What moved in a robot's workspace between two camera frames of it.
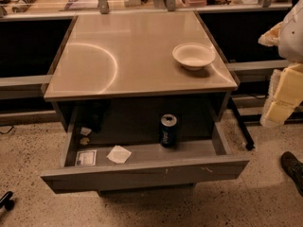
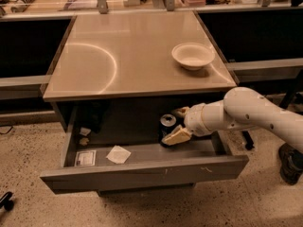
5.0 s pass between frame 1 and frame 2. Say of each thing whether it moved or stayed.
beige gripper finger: moved
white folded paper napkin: stayed
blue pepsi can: stayed
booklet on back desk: stayed
